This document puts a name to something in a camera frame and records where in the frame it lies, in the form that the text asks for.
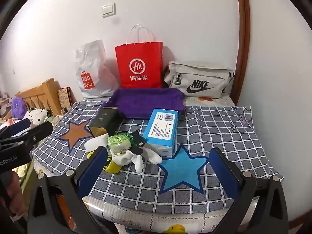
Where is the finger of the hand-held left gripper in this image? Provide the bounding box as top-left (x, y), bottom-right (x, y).
top-left (23, 121), bottom-right (53, 143)
top-left (0, 118), bottom-right (33, 139)

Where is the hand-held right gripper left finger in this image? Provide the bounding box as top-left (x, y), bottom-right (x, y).
top-left (27, 146), bottom-right (109, 234)

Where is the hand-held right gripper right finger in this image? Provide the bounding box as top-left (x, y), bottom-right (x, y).
top-left (208, 147), bottom-right (289, 234)

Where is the yellow pouch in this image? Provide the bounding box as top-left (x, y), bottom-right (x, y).
top-left (87, 151), bottom-right (122, 174)

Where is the green tissue packet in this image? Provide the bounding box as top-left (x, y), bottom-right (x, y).
top-left (107, 133), bottom-right (133, 155)

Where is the black watch strap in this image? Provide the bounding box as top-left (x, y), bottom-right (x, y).
top-left (130, 130), bottom-right (145, 156)

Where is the purple cloth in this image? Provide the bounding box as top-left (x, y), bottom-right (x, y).
top-left (102, 88), bottom-right (186, 120)

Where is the person's left hand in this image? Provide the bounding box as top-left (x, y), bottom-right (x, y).
top-left (6, 173), bottom-right (25, 216)

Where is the white polka dot pillow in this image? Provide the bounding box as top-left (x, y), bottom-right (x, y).
top-left (23, 108), bottom-right (49, 127)

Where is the purple plush toy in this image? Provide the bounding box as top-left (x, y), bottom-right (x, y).
top-left (11, 97), bottom-right (27, 119)

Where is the green bed sheet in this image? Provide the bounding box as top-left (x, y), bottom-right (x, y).
top-left (15, 158), bottom-right (37, 200)

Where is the wooden headboard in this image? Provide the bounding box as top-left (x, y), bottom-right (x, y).
top-left (16, 78), bottom-right (62, 116)

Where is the patterned hardcover book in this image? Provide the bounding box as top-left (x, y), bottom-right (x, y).
top-left (58, 87), bottom-right (74, 114)

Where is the grey checked star cloth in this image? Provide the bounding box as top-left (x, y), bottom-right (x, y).
top-left (32, 100), bottom-right (284, 207)

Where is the dark green tea tin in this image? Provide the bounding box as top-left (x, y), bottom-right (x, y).
top-left (88, 106), bottom-right (120, 138)

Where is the cartoon printed bed sheet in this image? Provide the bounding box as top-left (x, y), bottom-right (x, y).
top-left (33, 95), bottom-right (284, 234)

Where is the blue tissue pack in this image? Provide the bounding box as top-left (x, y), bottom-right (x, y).
top-left (142, 108), bottom-right (179, 158)

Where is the white plastic shopping bag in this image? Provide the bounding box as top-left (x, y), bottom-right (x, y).
top-left (74, 39), bottom-right (120, 98)

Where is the grey waist bag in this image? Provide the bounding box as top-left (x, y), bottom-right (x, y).
top-left (163, 60), bottom-right (235, 99)

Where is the red paper bag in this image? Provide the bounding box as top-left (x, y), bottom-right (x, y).
top-left (114, 24), bottom-right (163, 89)

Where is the white light switch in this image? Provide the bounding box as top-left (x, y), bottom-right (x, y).
top-left (102, 3), bottom-right (117, 18)

